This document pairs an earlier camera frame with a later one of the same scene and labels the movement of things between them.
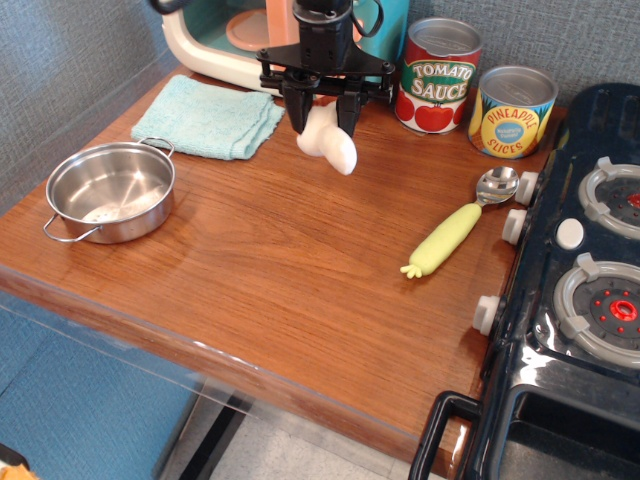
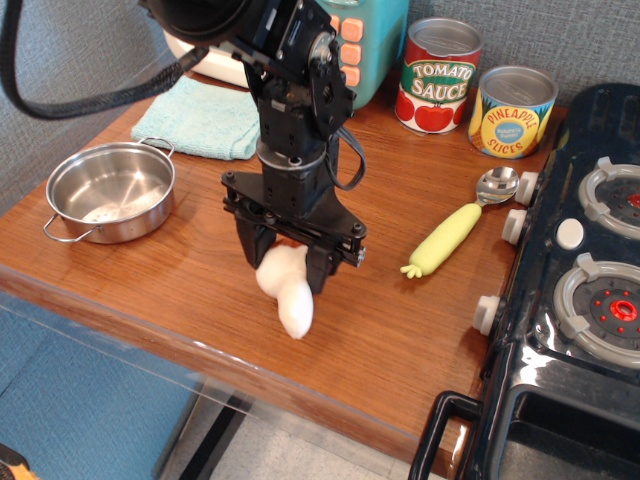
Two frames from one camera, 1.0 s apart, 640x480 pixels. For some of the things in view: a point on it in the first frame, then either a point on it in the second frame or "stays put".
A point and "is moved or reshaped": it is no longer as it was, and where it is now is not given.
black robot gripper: (326, 59) -> (296, 194)
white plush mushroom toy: (323, 137) is moved or reshaped
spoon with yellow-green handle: (496, 185) stays put
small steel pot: (112, 193) stays put
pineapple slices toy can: (511, 110) stays put
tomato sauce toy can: (441, 59) stays put
